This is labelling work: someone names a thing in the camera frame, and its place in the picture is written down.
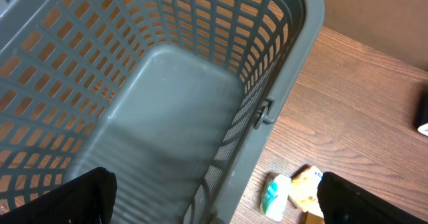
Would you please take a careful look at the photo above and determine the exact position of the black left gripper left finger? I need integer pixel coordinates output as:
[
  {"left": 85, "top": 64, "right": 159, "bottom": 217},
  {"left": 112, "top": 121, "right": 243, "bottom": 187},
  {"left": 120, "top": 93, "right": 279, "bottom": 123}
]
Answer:
[{"left": 1, "top": 167, "right": 117, "bottom": 224}]

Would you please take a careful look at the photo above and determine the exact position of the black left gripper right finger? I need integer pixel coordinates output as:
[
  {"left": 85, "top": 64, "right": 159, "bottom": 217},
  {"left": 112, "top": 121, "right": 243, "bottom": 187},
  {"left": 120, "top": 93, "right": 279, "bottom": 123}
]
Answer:
[{"left": 317, "top": 172, "right": 427, "bottom": 224}]

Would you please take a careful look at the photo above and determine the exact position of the clear brown snack bag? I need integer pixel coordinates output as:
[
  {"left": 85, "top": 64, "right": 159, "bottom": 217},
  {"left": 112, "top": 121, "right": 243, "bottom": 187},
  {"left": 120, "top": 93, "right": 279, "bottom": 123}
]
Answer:
[{"left": 304, "top": 212, "right": 325, "bottom": 224}]

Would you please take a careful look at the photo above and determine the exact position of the orange small carton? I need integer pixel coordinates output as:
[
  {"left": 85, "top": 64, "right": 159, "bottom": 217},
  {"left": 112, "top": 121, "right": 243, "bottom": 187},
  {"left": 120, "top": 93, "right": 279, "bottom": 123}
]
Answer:
[{"left": 289, "top": 165, "right": 324, "bottom": 218}]

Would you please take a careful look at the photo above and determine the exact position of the teal white small carton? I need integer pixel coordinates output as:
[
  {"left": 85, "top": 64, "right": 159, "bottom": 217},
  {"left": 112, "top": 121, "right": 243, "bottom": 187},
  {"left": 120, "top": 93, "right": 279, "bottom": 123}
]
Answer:
[{"left": 259, "top": 173, "right": 292, "bottom": 221}]

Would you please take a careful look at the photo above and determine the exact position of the grey plastic mesh basket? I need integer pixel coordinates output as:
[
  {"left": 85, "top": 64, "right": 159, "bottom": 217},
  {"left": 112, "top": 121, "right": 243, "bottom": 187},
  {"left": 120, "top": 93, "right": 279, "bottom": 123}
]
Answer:
[{"left": 1, "top": 0, "right": 325, "bottom": 223}]

